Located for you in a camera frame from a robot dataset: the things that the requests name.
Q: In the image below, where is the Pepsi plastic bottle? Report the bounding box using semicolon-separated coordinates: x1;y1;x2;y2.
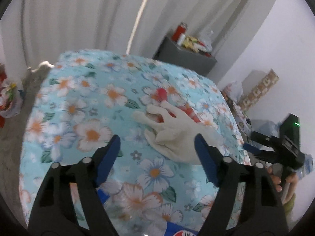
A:
164;222;198;236

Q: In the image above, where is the red thermos flask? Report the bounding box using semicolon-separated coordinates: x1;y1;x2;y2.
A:
171;22;187;41

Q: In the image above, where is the grey bedside cabinet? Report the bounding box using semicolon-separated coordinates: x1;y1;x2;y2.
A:
153;36;217;76

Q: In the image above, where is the patterned rolled mat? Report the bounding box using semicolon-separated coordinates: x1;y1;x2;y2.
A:
238;69;279;112

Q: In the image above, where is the floral blue quilt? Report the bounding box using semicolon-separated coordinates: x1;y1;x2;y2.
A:
19;50;250;235

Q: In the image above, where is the clear plastic bag on cabinet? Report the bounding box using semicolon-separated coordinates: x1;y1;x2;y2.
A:
198;28;214;52

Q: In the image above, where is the white plastic bag by wall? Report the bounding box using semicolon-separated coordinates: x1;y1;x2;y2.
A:
222;81;244;103

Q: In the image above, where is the white cotton glove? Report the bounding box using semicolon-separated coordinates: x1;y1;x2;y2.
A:
132;101;221;165

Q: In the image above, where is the red snack wrapper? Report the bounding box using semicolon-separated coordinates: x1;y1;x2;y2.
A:
153;87;201;124

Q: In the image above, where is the right hand of person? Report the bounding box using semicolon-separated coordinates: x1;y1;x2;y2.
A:
267;166;299;204

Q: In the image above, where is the white small bottle on cabinet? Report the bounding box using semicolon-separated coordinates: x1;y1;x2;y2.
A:
177;33;186;46

